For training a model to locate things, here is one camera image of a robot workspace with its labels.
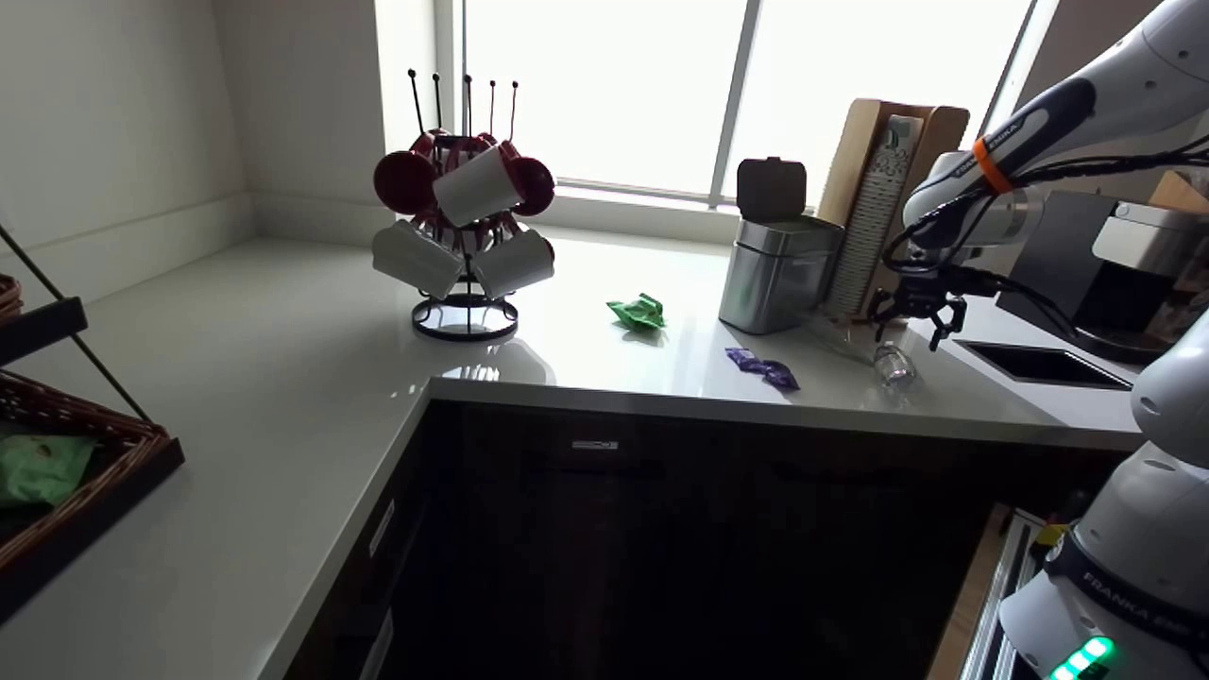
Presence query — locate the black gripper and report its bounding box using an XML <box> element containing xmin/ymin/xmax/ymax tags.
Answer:
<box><xmin>895</xmin><ymin>265</ymin><xmax>967</xmax><ymax>333</ymax></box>

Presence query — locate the clear plastic bottle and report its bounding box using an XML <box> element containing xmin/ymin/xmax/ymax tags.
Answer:
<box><xmin>874</xmin><ymin>321</ymin><xmax>913</xmax><ymax>382</ymax></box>

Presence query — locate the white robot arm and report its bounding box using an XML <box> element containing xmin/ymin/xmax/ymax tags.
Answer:
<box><xmin>888</xmin><ymin>0</ymin><xmax>1209</xmax><ymax>680</ymax></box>

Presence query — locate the silver metal canister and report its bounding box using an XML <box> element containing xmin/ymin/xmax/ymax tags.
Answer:
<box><xmin>719</xmin><ymin>216</ymin><xmax>839</xmax><ymax>337</ymax></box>

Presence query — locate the wooden cup dispenser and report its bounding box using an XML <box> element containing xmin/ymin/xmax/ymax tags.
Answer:
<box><xmin>816</xmin><ymin>96</ymin><xmax>967</xmax><ymax>324</ymax></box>

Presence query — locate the purple wrapper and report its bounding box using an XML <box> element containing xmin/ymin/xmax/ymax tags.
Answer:
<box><xmin>726</xmin><ymin>346</ymin><xmax>802</xmax><ymax>391</ymax></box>

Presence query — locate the black coffee machine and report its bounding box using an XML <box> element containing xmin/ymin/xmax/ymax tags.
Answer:
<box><xmin>996</xmin><ymin>169</ymin><xmax>1209</xmax><ymax>365</ymax></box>

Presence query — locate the green crumpled wrapper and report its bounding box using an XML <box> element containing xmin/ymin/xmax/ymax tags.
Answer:
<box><xmin>613</xmin><ymin>290</ymin><xmax>665</xmax><ymax>333</ymax></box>

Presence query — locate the red mug right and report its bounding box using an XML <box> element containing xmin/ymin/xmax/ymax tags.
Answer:
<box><xmin>499</xmin><ymin>141</ymin><xmax>555</xmax><ymax>216</ymax></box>

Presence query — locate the red mug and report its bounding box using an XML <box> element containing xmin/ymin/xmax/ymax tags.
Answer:
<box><xmin>499</xmin><ymin>141</ymin><xmax>555</xmax><ymax>216</ymax></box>
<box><xmin>373</xmin><ymin>152</ymin><xmax>436</xmax><ymax>216</ymax></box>

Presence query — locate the white mug lower right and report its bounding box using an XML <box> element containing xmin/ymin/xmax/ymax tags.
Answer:
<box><xmin>472</xmin><ymin>229</ymin><xmax>555</xmax><ymax>294</ymax></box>

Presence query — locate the white mug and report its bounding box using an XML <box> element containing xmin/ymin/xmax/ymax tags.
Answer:
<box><xmin>436</xmin><ymin>152</ymin><xmax>520</xmax><ymax>227</ymax></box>
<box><xmin>472</xmin><ymin>229</ymin><xmax>555</xmax><ymax>294</ymax></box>
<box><xmin>369</xmin><ymin>222</ymin><xmax>461</xmax><ymax>294</ymax></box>

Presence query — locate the white mug upper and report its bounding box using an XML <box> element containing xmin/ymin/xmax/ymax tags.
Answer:
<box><xmin>436</xmin><ymin>152</ymin><xmax>520</xmax><ymax>227</ymax></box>

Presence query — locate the dark wood cabinet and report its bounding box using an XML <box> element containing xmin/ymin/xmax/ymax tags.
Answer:
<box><xmin>282</xmin><ymin>400</ymin><xmax>1127</xmax><ymax>680</ymax></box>

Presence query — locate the white mug lower left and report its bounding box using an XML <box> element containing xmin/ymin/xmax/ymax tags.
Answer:
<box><xmin>369</xmin><ymin>222</ymin><xmax>461</xmax><ymax>294</ymax></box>

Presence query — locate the red mug left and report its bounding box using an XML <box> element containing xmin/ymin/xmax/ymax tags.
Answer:
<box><xmin>373</xmin><ymin>152</ymin><xmax>436</xmax><ymax>216</ymax></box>

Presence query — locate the wicker basket tray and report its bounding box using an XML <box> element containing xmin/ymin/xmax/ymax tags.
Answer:
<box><xmin>0</xmin><ymin>373</ymin><xmax>182</xmax><ymax>623</ymax></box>

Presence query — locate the green packet in basket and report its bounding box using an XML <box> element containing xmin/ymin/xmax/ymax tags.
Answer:
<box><xmin>0</xmin><ymin>433</ymin><xmax>97</xmax><ymax>507</ymax></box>

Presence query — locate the window frame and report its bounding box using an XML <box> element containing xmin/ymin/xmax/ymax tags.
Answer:
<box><xmin>369</xmin><ymin>0</ymin><xmax>1059</xmax><ymax>241</ymax></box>

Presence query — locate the black wire mug rack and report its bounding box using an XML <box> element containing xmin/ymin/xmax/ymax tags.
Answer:
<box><xmin>410</xmin><ymin>78</ymin><xmax>519</xmax><ymax>338</ymax></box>

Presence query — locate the black metal shelf frame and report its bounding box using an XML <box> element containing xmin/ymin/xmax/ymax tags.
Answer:
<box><xmin>0</xmin><ymin>227</ymin><xmax>148</xmax><ymax>420</ymax></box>

